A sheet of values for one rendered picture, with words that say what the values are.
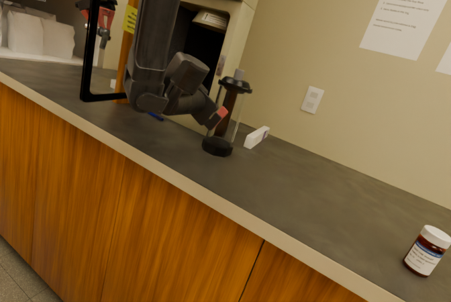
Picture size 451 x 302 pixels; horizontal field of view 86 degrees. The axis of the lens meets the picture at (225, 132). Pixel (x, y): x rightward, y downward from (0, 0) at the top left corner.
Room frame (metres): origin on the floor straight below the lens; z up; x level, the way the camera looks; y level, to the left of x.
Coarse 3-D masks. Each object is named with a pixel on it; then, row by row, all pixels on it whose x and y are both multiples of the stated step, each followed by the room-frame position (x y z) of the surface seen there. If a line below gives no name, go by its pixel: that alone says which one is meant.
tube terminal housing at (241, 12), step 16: (192, 0) 0.93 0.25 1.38; (208, 0) 0.91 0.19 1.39; (224, 0) 0.88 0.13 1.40; (240, 0) 0.87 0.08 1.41; (256, 0) 0.95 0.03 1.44; (240, 16) 0.87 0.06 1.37; (240, 32) 0.90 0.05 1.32; (224, 48) 0.87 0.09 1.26; (240, 48) 0.93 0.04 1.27; (224, 64) 0.86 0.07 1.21; (192, 128) 0.88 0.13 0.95
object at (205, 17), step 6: (198, 12) 0.98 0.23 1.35; (204, 12) 0.95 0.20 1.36; (210, 12) 0.94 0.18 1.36; (216, 12) 0.94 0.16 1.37; (198, 18) 0.94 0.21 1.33; (204, 18) 0.93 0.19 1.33; (210, 18) 0.93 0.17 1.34; (216, 18) 0.93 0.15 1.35; (222, 18) 0.94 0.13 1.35; (228, 18) 0.96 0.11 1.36; (198, 24) 1.04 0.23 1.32; (204, 24) 1.06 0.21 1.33; (210, 24) 0.92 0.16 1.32; (216, 24) 0.92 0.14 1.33; (222, 24) 0.93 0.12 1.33; (216, 30) 1.09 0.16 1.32; (222, 30) 1.08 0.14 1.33
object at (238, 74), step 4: (236, 68) 0.75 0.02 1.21; (236, 72) 0.74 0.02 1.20; (240, 72) 0.74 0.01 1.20; (236, 76) 0.74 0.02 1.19; (240, 76) 0.74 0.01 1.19; (224, 80) 0.73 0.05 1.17; (228, 80) 0.72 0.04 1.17; (232, 80) 0.72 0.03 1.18; (236, 80) 0.72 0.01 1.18; (240, 80) 0.75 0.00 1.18; (232, 84) 0.71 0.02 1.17; (236, 84) 0.71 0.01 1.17; (240, 84) 0.72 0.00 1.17; (244, 84) 0.72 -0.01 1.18; (248, 84) 0.74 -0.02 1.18; (248, 88) 0.73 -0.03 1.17
